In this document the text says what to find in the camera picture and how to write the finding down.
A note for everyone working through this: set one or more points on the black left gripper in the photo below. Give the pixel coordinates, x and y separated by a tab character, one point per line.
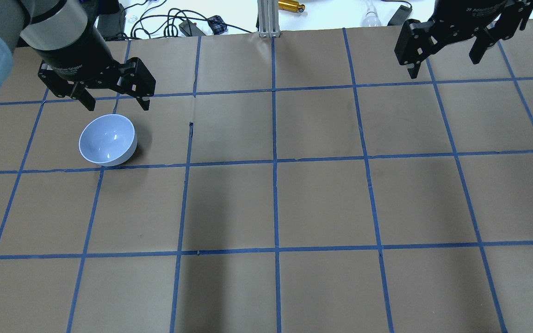
73	54

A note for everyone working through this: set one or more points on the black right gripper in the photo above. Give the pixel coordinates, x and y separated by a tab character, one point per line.
476	15

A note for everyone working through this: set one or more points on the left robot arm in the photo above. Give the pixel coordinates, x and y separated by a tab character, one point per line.
46	25

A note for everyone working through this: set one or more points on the aluminium frame post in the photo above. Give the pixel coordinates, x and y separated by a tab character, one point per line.
268	18

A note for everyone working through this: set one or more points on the white light bulb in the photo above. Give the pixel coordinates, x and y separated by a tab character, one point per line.
370	17

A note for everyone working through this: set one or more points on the black power adapter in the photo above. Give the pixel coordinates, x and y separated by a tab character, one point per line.
399	17

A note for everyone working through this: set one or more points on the brass cylinder tool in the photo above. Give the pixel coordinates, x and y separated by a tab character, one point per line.
292	6

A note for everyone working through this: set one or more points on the blue bowl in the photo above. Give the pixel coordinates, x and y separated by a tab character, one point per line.
109	140

